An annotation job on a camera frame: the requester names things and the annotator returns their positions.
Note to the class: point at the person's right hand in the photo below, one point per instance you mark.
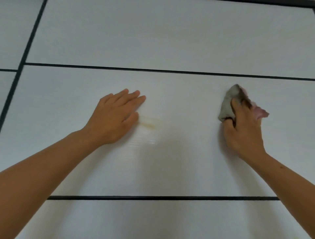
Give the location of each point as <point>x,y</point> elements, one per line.
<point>244,135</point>

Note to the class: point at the person's left hand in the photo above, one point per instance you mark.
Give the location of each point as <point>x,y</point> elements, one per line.
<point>110,123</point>

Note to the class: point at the person's left little finger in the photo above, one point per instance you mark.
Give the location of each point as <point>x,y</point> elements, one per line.
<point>106,98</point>

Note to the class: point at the person's right thumb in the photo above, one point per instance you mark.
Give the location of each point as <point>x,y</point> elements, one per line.
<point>227,128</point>

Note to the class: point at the person's left middle finger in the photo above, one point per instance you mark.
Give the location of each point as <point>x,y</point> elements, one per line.
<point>128,97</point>

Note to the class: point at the person's left thumb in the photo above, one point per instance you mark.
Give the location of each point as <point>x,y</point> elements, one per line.
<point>131,120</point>

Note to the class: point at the grey and pink cleaning cloth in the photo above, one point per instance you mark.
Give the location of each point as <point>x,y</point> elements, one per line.
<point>227,105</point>

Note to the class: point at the person's left forearm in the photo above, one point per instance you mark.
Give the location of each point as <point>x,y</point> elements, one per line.
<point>41,177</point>

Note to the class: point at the person's right forearm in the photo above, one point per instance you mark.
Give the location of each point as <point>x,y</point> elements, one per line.
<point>290,187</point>

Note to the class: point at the white cabinet panel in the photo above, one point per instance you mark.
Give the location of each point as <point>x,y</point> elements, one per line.
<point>160,34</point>
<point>177,160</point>

